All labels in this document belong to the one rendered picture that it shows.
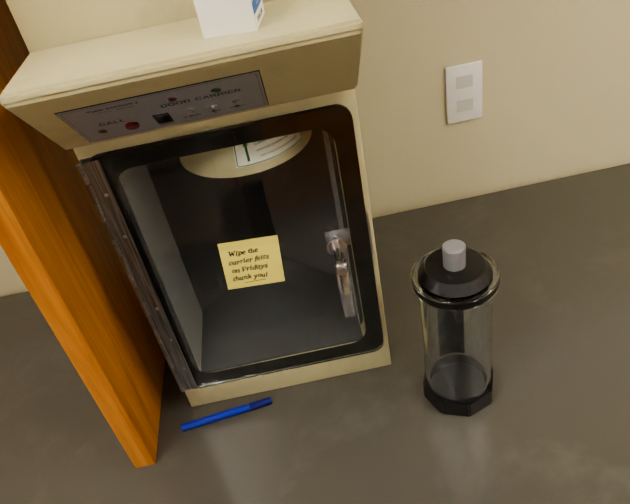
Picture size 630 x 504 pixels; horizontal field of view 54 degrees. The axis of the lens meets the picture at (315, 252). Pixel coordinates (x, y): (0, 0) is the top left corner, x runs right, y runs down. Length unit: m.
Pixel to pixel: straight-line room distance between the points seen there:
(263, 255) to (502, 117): 0.67
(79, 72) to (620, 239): 0.95
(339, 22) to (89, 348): 0.48
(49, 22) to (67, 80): 0.12
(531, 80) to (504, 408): 0.65
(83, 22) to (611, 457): 0.80
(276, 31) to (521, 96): 0.79
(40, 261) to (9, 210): 0.07
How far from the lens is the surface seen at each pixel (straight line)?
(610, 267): 1.16
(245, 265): 0.80
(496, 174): 1.36
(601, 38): 1.32
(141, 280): 0.82
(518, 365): 0.98
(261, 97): 0.64
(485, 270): 0.77
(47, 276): 0.73
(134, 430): 0.91
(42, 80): 0.61
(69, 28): 0.69
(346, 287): 0.77
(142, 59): 0.58
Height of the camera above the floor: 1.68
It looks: 37 degrees down
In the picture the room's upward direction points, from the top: 12 degrees counter-clockwise
